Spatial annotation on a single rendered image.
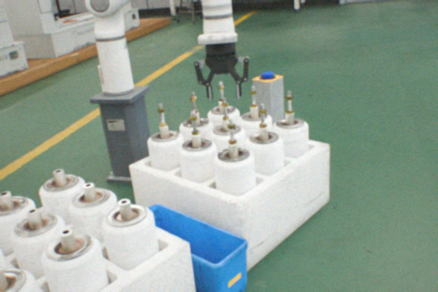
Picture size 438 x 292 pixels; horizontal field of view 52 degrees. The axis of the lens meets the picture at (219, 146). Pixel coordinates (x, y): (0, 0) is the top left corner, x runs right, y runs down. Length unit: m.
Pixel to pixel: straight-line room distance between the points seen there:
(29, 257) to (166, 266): 0.24
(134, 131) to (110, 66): 0.22
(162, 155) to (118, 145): 0.36
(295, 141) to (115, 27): 0.66
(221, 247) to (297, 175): 0.27
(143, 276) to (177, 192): 0.34
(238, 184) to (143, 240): 0.29
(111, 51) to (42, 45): 2.35
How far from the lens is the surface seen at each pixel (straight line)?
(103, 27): 1.47
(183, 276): 0.90
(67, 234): 0.79
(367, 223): 1.25
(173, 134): 1.20
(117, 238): 0.83
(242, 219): 1.00
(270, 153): 1.09
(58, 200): 1.01
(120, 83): 1.46
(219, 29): 1.09
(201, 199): 1.06
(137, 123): 1.47
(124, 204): 0.83
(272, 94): 1.40
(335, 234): 1.20
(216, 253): 1.06
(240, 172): 1.01
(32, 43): 3.81
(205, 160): 1.08
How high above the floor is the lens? 0.67
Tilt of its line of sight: 23 degrees down
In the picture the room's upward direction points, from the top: 5 degrees counter-clockwise
